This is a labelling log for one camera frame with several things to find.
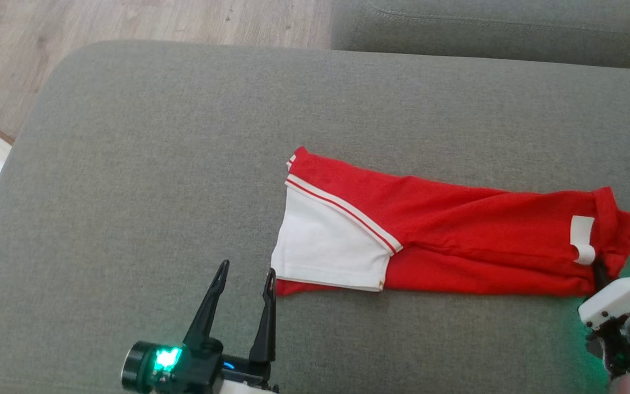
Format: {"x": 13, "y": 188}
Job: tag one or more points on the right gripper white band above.
{"x": 626, "y": 295}

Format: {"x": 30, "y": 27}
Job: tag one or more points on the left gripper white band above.
{"x": 249, "y": 377}

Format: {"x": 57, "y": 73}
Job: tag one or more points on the red jersey with white trim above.
{"x": 457, "y": 230}

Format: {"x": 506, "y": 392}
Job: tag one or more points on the grey sofa seat cushion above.
{"x": 184, "y": 164}

